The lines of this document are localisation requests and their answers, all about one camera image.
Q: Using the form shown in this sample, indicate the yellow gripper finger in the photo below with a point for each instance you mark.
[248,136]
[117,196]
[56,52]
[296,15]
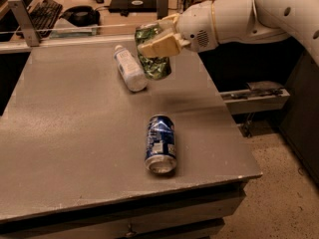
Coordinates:
[163,46]
[168,23]

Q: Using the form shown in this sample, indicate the grey metal shelf tray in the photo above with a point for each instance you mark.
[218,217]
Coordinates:
[256,97]

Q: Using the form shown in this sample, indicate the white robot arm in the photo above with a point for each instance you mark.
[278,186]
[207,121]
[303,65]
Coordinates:
[266,21]

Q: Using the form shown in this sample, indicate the middle metal bracket post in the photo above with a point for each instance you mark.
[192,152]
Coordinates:
[162,8]

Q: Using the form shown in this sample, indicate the white plastic bottle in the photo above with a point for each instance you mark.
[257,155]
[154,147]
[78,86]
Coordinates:
[131,71]

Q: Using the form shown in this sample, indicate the blue soda can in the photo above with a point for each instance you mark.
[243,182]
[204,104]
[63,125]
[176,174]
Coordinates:
[160,151]

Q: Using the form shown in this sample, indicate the black keyboard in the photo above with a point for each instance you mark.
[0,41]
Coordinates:
[45,15]

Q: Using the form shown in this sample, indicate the crushed green can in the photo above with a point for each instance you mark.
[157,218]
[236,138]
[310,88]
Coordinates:
[155,68]

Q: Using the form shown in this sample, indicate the metal bracket post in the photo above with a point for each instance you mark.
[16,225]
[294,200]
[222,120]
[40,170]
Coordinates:
[162,8]
[23,18]

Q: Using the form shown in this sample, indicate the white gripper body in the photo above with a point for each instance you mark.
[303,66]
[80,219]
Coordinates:
[195,25]

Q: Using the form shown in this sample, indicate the left metal bracket post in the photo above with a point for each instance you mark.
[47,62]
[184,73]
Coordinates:
[23,18]

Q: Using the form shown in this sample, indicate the black headphones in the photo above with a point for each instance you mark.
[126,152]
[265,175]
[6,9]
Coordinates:
[82,16]

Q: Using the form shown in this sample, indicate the black laptop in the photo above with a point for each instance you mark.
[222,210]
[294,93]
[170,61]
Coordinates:
[117,6]

